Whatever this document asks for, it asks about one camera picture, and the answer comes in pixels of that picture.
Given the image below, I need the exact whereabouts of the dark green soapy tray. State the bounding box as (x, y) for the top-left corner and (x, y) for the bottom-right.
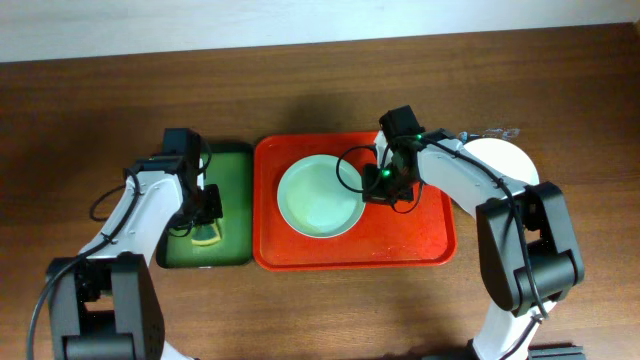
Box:
(155, 142), (253, 269)

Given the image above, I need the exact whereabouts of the black metal base rail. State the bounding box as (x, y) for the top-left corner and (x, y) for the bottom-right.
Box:
(527, 345), (587, 360)

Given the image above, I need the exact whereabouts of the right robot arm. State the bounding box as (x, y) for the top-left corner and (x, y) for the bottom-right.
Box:
(364, 128), (585, 359)

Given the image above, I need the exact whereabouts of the red plastic tray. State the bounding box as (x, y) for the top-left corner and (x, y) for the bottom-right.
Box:
(253, 131), (457, 272)

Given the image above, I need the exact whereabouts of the yellow green scrub sponge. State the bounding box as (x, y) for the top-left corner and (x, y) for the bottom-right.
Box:
(191, 222), (222, 247)

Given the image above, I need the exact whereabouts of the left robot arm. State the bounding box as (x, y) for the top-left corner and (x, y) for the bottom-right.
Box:
(40, 156), (213, 359)

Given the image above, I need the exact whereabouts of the white plate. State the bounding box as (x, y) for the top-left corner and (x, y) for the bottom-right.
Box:
(464, 138), (540, 185)

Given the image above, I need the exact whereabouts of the pale green plate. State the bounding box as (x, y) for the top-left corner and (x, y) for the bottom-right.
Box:
(276, 154), (365, 239)

